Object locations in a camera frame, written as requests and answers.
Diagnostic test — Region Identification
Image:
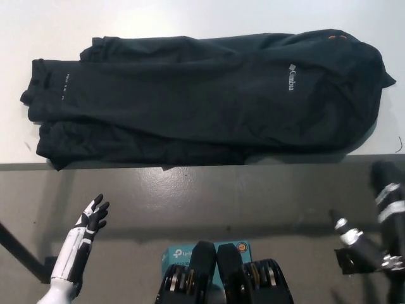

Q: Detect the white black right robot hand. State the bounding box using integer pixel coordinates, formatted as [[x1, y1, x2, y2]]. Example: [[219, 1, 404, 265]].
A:
[[330, 161, 405, 276]]

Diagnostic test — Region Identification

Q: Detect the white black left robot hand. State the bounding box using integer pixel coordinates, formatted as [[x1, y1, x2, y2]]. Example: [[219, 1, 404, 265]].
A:
[[50, 193, 110, 283]]

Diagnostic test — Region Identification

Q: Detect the black Columbia jacket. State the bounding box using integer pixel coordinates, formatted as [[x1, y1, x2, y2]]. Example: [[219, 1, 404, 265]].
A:
[[19, 28, 397, 172]]

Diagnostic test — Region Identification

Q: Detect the teal tp-link box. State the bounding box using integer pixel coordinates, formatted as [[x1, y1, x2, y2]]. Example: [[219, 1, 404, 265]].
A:
[[161, 240, 254, 286]]

